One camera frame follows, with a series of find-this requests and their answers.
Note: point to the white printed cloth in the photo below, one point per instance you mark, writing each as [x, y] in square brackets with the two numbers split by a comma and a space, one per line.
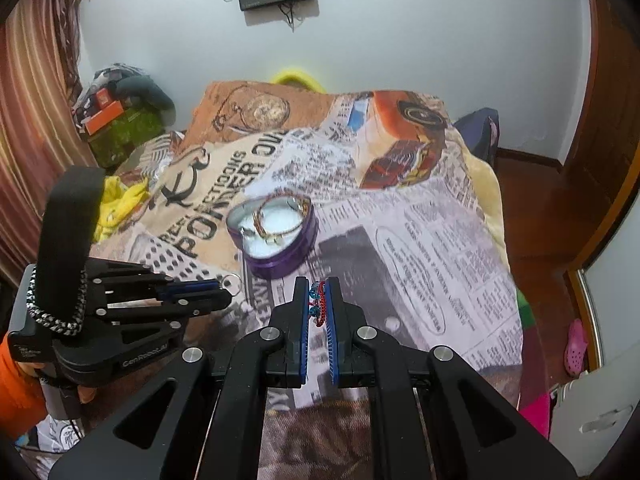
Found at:
[60, 432]

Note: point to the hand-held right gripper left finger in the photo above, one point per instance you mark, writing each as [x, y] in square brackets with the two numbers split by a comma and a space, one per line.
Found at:
[301, 332]

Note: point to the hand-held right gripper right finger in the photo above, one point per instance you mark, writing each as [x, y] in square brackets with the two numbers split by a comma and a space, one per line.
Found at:
[332, 332]

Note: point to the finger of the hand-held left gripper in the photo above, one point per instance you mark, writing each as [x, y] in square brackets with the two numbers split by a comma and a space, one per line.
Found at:
[185, 286]
[200, 302]

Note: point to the pink slipper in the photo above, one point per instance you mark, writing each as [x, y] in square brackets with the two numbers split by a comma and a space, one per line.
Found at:
[575, 347]

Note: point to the white plastic appliance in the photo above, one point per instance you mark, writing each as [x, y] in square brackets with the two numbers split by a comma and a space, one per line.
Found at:
[595, 420]

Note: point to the purple heart-shaped tin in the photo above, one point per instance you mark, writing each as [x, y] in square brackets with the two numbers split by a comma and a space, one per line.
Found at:
[280, 245]

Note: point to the yellow cloth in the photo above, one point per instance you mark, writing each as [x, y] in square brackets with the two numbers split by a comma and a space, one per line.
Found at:
[120, 205]

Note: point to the yellow plastic item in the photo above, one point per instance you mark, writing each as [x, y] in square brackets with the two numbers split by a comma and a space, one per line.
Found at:
[297, 76]

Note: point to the dark blue bag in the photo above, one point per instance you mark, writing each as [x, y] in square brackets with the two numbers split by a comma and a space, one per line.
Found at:
[477, 130]

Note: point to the pile of clothes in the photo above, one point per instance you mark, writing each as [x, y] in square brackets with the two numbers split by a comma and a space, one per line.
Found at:
[107, 77]

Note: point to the striped brown curtain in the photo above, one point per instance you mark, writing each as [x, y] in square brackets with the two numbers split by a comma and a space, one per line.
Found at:
[35, 110]

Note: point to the brown wooden door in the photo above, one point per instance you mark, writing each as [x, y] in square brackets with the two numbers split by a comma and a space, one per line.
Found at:
[605, 85]

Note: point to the green patterned bag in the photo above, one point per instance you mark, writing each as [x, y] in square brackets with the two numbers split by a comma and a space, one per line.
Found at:
[125, 135]

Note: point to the green object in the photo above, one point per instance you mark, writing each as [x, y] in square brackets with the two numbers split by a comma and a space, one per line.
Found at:
[523, 305]

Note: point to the pink cloth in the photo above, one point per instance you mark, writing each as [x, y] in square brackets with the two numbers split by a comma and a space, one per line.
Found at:
[535, 412]

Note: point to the small orange box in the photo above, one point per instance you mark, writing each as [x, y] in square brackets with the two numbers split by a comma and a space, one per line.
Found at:
[103, 99]

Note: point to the striped cloth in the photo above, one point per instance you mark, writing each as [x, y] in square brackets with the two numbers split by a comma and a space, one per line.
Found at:
[160, 152]

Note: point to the newspaper print blanket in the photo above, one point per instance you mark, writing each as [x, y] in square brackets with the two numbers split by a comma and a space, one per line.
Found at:
[390, 220]

